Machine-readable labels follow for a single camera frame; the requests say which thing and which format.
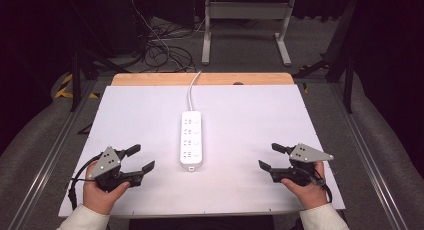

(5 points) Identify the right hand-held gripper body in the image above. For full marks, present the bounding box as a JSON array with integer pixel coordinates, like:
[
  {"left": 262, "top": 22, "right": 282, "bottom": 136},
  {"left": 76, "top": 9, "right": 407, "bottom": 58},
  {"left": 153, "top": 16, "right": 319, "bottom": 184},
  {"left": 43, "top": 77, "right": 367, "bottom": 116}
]
[{"left": 269, "top": 142, "right": 335, "bottom": 188}]

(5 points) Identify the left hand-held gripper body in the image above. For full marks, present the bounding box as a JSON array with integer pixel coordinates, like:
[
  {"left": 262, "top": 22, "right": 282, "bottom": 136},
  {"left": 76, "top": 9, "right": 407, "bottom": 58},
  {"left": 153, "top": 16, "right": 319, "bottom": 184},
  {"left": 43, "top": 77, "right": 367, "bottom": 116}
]
[{"left": 88, "top": 145, "right": 144, "bottom": 193}]

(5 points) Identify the white power strip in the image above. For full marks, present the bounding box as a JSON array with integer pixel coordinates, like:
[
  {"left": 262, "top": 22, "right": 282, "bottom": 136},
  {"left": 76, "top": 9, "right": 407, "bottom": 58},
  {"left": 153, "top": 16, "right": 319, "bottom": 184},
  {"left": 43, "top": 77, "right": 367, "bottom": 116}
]
[{"left": 179, "top": 110, "right": 204, "bottom": 173}]

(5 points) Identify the person's right hand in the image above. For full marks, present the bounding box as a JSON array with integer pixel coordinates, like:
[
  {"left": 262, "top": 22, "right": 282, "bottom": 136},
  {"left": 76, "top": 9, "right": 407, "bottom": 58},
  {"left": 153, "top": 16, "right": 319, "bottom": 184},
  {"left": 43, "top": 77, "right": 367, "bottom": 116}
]
[{"left": 280, "top": 161, "right": 330, "bottom": 211}]

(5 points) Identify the person's left hand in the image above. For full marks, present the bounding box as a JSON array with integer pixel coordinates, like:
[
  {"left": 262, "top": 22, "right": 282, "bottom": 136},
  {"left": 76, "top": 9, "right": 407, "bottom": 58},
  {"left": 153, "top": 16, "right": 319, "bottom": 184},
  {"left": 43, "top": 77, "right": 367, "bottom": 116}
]
[{"left": 82, "top": 160, "right": 131, "bottom": 216}]

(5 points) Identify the white board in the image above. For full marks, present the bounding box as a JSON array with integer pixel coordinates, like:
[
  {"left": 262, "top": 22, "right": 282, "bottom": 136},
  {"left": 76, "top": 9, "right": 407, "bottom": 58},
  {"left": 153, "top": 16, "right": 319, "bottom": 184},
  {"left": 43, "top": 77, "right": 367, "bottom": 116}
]
[{"left": 57, "top": 84, "right": 347, "bottom": 219}]

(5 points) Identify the wooden table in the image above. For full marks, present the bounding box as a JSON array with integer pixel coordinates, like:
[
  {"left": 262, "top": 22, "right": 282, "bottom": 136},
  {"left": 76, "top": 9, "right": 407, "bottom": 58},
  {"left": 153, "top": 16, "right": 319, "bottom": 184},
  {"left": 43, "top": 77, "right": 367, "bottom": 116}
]
[{"left": 110, "top": 72, "right": 295, "bottom": 87}]

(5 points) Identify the person's dark clothing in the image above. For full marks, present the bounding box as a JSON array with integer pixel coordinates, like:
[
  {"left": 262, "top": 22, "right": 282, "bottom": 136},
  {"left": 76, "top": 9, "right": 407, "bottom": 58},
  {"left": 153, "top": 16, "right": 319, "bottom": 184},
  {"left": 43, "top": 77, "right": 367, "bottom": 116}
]
[{"left": 128, "top": 215, "right": 276, "bottom": 230}]

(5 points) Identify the yellow black floor tape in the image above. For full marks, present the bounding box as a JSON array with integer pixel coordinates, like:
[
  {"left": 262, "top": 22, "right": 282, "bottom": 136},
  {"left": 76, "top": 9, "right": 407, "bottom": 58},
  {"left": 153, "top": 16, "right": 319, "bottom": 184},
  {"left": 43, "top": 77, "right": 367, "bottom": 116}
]
[{"left": 54, "top": 72, "right": 101, "bottom": 100}]

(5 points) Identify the black metal stand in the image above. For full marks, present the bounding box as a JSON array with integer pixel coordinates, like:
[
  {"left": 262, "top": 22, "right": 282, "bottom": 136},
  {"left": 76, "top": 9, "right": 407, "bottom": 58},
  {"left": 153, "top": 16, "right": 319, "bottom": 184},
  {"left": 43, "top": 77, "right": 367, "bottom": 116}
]
[
  {"left": 68, "top": 49, "right": 132, "bottom": 113},
  {"left": 292, "top": 0, "right": 357, "bottom": 115}
]

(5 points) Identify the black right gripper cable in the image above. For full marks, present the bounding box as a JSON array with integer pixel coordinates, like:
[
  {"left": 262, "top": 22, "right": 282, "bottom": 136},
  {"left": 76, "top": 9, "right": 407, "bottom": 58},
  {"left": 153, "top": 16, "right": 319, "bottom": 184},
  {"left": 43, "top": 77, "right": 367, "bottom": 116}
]
[{"left": 312, "top": 175, "right": 334, "bottom": 204}]

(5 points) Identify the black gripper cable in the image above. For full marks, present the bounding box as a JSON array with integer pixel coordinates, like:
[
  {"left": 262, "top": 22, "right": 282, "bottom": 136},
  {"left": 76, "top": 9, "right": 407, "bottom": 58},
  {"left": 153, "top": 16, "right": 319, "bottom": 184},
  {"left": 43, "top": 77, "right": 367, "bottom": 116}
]
[
  {"left": 312, "top": 175, "right": 334, "bottom": 204},
  {"left": 67, "top": 152, "right": 103, "bottom": 212}
]

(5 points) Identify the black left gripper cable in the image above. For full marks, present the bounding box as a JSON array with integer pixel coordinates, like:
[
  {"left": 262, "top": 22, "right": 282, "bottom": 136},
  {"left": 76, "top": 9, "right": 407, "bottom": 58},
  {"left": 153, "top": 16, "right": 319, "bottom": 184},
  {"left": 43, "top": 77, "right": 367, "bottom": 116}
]
[{"left": 67, "top": 152, "right": 103, "bottom": 212}]

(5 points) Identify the aluminium rail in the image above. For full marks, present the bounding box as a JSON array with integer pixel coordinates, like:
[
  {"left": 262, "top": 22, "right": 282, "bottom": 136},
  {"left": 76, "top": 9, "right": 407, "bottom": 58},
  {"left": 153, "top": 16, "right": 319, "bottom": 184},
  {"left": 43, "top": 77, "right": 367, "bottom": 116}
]
[
  {"left": 329, "top": 83, "right": 410, "bottom": 230},
  {"left": 6, "top": 79, "right": 98, "bottom": 230}
]

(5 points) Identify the white power strip cable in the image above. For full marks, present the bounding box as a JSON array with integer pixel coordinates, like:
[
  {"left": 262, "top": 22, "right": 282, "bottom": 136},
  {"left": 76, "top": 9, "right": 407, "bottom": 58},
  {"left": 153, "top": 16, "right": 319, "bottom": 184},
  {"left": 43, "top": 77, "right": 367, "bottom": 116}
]
[{"left": 187, "top": 70, "right": 203, "bottom": 112}]

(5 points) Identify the bundle of black floor cables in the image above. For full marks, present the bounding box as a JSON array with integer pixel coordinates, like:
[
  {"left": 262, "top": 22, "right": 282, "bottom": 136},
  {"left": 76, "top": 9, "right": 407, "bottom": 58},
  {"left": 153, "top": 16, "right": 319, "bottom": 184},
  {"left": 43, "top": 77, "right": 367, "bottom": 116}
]
[{"left": 128, "top": 16, "right": 198, "bottom": 74}]

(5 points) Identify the white floor cable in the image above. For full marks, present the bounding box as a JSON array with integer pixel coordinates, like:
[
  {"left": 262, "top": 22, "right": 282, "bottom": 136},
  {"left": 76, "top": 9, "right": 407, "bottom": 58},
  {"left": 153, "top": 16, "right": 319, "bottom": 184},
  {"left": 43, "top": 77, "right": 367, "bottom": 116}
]
[{"left": 128, "top": 0, "right": 188, "bottom": 73}]

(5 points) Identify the grey metal desk frame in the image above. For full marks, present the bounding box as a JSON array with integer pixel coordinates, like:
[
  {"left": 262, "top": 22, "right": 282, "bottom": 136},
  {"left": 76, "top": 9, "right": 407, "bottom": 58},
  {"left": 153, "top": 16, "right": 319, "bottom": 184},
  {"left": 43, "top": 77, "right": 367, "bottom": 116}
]
[{"left": 201, "top": 0, "right": 297, "bottom": 67}]

